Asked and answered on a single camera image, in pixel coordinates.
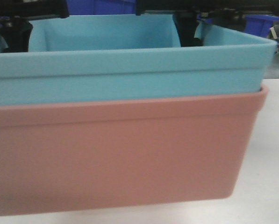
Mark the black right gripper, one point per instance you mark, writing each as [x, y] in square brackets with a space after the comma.
[185, 18]

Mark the blue bin far right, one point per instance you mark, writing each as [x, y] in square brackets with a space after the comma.
[259, 25]

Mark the light blue plastic box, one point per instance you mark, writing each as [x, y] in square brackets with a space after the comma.
[111, 57]

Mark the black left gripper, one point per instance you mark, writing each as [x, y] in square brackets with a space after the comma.
[16, 31]

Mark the pink plastic box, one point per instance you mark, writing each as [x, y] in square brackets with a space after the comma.
[89, 155]

